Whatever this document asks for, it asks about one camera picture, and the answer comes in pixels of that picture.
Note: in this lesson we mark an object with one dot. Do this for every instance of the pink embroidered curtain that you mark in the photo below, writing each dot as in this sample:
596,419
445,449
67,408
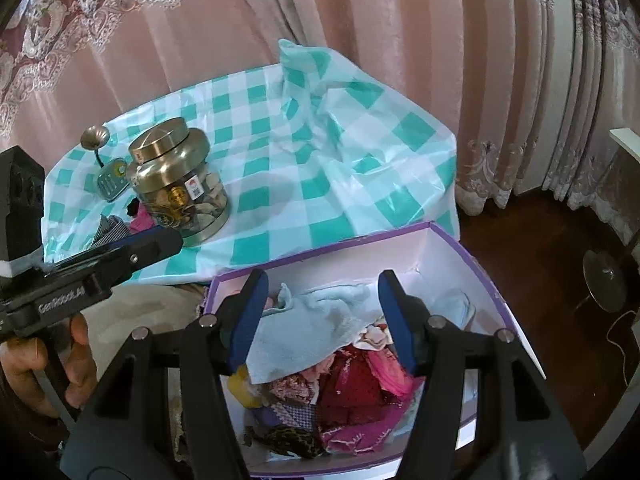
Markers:
531,88

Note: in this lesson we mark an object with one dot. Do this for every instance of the glass jar with gold lid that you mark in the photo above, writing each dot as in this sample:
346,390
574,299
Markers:
171,177

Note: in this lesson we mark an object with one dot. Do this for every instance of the magenta knit sock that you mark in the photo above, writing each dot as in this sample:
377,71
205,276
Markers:
142,221

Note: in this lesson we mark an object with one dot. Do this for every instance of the round gold floor lamp base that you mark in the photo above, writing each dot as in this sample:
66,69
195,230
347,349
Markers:
604,280

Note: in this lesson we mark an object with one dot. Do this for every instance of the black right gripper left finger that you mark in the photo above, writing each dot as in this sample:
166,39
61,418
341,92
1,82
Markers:
158,411

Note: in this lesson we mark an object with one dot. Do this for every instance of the yellow sponge with hole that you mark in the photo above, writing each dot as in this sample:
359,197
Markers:
240,386

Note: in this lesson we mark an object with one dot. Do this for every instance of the leopard print scrunchie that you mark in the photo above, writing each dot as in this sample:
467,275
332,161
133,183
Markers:
289,441

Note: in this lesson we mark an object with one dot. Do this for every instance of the white fruit print cloth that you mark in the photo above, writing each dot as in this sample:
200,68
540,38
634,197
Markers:
374,337

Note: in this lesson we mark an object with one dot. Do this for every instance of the left hand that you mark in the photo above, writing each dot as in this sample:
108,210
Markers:
20,358

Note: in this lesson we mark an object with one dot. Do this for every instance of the teal checkered tablecloth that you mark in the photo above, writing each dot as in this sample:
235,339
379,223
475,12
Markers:
311,151

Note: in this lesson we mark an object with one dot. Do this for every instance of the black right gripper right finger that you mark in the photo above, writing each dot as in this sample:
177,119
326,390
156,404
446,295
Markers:
521,432

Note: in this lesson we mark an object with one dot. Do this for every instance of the grey blue plush cloth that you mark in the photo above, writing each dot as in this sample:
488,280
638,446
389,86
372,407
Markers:
302,330

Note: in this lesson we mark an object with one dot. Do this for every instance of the black white houndstooth cloth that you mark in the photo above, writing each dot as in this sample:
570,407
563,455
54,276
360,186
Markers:
111,231

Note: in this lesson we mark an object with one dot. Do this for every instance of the black scrunchie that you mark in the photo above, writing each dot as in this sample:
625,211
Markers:
133,207

